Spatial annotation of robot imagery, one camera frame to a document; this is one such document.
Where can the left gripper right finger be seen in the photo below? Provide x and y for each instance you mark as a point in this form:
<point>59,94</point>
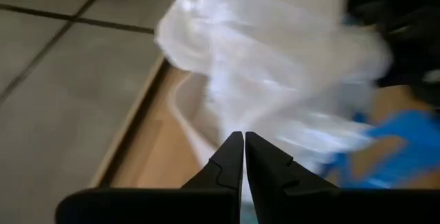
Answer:
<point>271,182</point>

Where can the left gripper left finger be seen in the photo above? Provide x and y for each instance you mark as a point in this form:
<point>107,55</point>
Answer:
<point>220,182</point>

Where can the white plastic trash bin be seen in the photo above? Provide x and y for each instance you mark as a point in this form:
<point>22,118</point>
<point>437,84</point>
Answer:
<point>192,124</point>

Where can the large white plastic bag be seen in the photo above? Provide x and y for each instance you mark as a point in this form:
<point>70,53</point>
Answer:
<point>275,62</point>

